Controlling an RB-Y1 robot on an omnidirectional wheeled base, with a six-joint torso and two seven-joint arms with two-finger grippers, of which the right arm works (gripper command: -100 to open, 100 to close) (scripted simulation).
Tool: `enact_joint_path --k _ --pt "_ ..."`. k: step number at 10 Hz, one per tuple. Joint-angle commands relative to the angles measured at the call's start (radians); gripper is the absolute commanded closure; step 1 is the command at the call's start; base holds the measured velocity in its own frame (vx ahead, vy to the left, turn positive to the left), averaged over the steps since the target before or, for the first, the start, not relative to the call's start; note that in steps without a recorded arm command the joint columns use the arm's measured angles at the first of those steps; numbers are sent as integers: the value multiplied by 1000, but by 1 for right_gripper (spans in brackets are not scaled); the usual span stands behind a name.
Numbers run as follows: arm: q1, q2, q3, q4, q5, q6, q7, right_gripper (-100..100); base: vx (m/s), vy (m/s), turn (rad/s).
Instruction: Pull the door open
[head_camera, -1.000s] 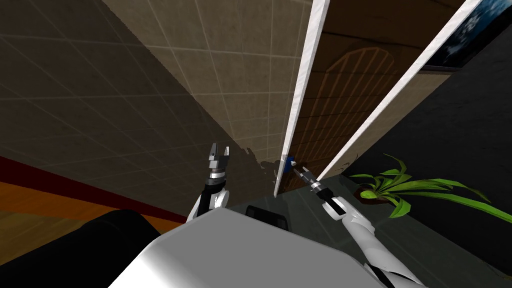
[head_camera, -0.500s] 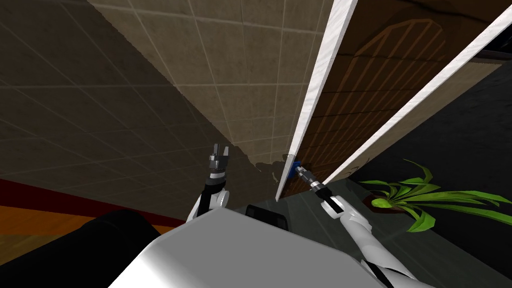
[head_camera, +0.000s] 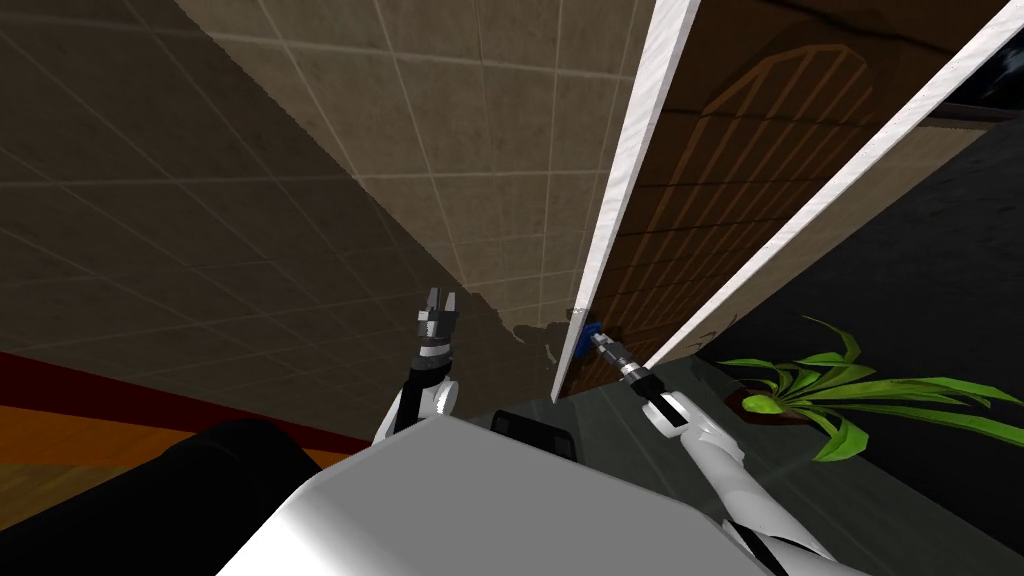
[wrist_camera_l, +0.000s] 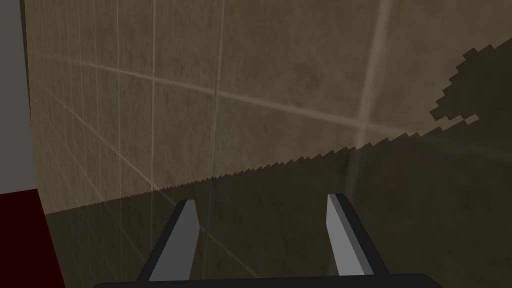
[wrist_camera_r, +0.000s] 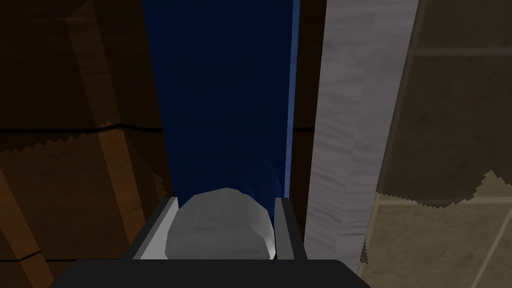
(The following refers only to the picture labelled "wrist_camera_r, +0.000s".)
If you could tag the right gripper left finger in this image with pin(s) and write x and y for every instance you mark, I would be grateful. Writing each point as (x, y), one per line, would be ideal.
(154, 236)

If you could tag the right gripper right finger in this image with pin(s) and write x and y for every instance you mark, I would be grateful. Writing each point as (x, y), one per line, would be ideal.
(287, 232)

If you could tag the grey round door knob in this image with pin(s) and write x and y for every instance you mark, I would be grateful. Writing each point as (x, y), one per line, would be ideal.
(220, 228)

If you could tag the dark blue door leaf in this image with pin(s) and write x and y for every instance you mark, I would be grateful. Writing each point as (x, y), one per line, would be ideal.
(220, 92)

